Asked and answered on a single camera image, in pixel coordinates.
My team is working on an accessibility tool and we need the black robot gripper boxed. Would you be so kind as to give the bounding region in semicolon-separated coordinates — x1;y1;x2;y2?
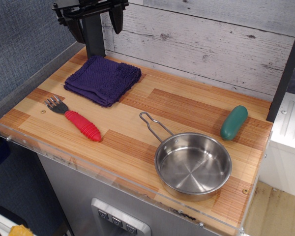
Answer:
51;0;129;44

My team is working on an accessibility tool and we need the green toy cucumber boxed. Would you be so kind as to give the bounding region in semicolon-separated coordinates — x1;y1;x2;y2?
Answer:
220;105;248;141

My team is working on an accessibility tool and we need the folded purple towel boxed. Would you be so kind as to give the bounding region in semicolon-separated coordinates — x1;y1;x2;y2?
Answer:
64;56;142;107

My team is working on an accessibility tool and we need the clear acrylic edge guard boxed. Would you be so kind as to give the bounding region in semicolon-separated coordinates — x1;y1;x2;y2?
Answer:
0;118;273;236

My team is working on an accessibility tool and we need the small stainless steel pan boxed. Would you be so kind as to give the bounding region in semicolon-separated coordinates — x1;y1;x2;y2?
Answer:
139;112;233;203

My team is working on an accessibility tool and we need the silver dispenser button panel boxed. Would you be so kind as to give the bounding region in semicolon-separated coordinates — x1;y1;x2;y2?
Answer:
91;198;151;236

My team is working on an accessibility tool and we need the yellow object at corner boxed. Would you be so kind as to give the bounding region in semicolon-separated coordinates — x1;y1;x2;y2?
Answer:
8;225;34;236

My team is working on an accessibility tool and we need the white side cabinet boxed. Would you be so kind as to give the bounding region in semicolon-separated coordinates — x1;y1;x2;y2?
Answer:
259;92;295;196

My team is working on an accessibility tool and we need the dark grey vertical post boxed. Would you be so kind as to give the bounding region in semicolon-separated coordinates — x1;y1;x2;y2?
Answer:
82;15;106;58

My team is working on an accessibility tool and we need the fork with red handle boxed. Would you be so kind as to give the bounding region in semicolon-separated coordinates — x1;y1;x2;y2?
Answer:
44;95;102;142

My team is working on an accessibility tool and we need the dark grey right post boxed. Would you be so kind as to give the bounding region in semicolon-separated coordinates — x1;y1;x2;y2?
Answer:
266;40;295;122

